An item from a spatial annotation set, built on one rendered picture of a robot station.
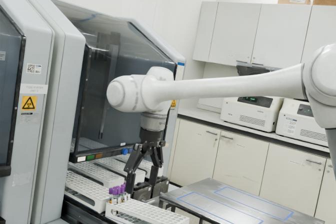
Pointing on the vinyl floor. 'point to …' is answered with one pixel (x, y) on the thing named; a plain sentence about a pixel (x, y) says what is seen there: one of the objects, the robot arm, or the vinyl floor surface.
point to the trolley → (231, 205)
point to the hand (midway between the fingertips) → (141, 185)
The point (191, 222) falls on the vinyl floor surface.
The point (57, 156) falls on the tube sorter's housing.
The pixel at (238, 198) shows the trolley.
